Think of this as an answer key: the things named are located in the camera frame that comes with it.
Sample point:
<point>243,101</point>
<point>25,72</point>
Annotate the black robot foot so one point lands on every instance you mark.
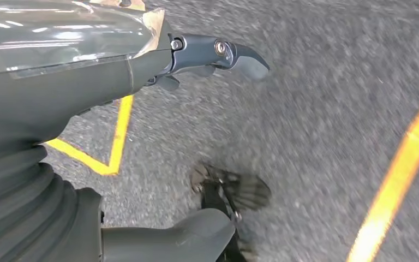
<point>245,191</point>

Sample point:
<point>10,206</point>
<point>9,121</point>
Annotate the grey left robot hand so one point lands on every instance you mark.
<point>50,72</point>

